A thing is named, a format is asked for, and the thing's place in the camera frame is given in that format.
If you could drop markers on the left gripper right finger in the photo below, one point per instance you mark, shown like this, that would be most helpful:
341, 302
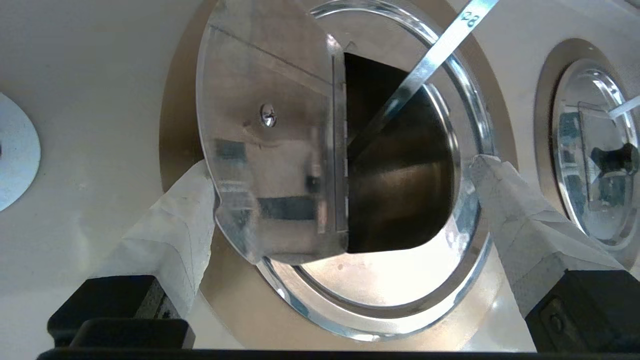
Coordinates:
540, 240

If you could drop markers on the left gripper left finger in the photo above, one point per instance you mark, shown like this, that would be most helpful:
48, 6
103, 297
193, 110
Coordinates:
165, 240

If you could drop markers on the steel hinged lid black knob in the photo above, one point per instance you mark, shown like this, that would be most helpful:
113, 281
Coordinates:
270, 175
575, 175

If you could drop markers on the steel soup pot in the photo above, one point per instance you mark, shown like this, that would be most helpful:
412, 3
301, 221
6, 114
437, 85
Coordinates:
400, 200

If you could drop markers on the white pole with base flange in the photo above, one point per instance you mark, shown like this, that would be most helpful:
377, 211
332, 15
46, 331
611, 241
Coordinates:
17, 150

